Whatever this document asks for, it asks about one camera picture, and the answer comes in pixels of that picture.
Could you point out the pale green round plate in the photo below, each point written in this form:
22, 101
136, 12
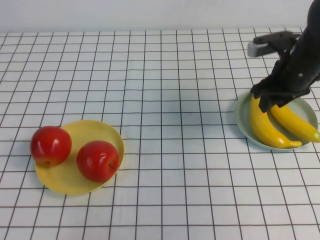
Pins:
243, 117

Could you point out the right robot arm, black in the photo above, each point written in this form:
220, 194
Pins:
312, 30

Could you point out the white grid-pattern tablecloth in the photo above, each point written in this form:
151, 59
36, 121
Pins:
160, 87

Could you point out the yellow round plastic plate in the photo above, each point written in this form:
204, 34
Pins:
75, 177

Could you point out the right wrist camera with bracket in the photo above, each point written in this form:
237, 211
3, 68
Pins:
262, 46

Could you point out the red apple without stem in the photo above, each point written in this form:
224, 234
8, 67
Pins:
50, 145

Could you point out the long yellow banana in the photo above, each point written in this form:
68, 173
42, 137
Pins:
295, 120

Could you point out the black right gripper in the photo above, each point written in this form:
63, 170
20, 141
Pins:
292, 80

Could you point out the red apple with dark stem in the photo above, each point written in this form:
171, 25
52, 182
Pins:
97, 160

